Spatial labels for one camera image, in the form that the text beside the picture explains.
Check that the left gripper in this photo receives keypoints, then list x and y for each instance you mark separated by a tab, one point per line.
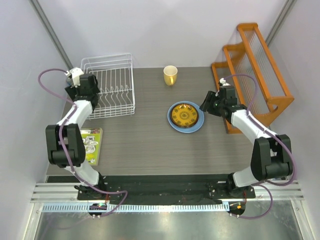
73	91

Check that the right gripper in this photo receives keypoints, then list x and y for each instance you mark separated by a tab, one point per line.
211	96

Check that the light blue plate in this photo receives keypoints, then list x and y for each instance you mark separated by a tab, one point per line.
193	129

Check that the brown yellow plate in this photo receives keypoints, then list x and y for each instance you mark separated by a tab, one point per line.
183	115

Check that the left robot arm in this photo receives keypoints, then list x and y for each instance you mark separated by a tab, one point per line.
65	147

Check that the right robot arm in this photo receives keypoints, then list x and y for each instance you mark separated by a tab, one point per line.
271	156

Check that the orange wooden rack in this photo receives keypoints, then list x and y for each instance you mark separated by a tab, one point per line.
249	66

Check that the green illustrated book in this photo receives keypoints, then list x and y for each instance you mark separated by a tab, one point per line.
92	140

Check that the yellow mug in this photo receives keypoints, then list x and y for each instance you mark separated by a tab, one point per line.
170	74

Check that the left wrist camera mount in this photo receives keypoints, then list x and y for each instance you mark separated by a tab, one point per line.
73	76

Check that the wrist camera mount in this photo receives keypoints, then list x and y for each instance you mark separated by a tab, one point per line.
223	82
73	76

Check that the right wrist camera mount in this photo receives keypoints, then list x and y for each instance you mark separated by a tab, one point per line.
223	82

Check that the white wire dish rack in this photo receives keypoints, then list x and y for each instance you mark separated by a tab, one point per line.
115	79

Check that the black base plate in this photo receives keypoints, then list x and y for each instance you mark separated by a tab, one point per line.
167	190

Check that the perforated metal rail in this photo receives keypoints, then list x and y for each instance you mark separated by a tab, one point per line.
90	207

